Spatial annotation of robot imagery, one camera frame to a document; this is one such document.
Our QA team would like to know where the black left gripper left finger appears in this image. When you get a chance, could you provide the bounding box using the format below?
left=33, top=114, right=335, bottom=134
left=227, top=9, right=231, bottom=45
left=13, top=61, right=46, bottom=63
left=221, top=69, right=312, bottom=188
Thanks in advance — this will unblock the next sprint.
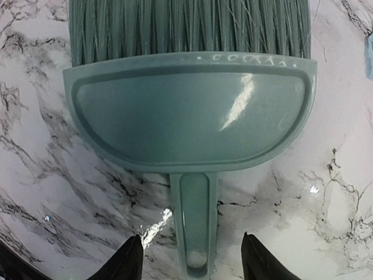
left=89, top=234, right=143, bottom=280

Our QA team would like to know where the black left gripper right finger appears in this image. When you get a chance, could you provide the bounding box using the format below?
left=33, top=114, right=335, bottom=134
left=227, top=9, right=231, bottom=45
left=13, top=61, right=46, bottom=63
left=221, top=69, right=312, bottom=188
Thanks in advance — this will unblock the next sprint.
left=244, top=232, right=299, bottom=280

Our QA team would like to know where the green hand brush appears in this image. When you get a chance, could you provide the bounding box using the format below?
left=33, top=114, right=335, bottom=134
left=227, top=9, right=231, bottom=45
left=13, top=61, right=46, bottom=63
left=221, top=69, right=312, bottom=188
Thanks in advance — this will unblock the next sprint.
left=63, top=1, right=317, bottom=279

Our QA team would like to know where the light blue paper scrap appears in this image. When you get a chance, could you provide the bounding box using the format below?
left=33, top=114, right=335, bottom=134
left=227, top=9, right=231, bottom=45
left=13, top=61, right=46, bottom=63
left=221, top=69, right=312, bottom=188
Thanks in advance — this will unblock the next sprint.
left=366, top=33, right=373, bottom=62

